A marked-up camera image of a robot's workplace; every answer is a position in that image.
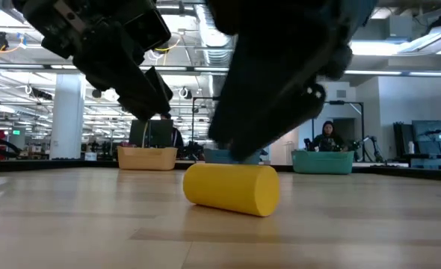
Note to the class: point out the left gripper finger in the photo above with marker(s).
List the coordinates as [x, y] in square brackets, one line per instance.
[142, 101]
[162, 91]

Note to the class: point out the white round pillar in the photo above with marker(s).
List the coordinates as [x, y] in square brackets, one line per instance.
[67, 123]

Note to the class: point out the silver ventilation duct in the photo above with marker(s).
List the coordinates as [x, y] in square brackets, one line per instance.
[209, 52]

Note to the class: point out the long ceiling light bar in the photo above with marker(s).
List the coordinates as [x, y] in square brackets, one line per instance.
[373, 73]

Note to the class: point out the orange plastic bin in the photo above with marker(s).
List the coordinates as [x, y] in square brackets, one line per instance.
[145, 158]

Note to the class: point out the person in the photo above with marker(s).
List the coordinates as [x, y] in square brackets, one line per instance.
[329, 140]
[176, 136]

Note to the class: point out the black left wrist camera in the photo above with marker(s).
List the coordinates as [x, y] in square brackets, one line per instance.
[149, 28]

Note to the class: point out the black computer monitor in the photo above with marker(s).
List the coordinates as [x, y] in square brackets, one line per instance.
[157, 134]

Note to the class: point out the white door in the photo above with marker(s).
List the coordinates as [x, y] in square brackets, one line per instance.
[287, 149]

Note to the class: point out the monitor with blue screen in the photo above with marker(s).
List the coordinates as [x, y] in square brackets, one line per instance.
[430, 136]

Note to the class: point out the yellow cylinder block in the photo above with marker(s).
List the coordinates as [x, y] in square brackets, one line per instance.
[231, 188]

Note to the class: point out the green plastic bin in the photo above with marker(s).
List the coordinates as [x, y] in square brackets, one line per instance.
[323, 162]

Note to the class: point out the background black robot arm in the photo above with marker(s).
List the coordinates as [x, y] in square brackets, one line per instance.
[308, 145]
[372, 145]
[195, 151]

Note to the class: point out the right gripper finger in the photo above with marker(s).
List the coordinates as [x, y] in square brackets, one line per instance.
[265, 97]

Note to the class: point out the white bottle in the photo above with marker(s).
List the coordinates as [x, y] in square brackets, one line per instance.
[411, 147]

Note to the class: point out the blue plastic bin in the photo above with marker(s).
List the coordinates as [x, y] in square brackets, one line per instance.
[216, 157]

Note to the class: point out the green exit sign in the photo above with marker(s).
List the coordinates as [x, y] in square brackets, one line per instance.
[16, 132]

